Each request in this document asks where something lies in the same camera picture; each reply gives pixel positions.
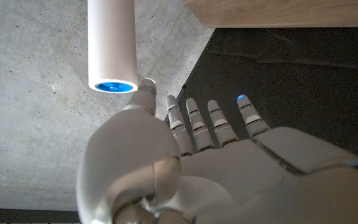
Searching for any black backdrop curtain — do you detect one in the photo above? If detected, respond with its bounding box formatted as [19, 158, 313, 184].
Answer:
[163, 27, 358, 169]

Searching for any white lint roller blue handle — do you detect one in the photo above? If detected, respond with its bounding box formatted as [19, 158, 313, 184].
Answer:
[87, 0, 144, 94]

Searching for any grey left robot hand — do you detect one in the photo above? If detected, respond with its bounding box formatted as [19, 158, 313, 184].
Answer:
[76, 77, 358, 224]

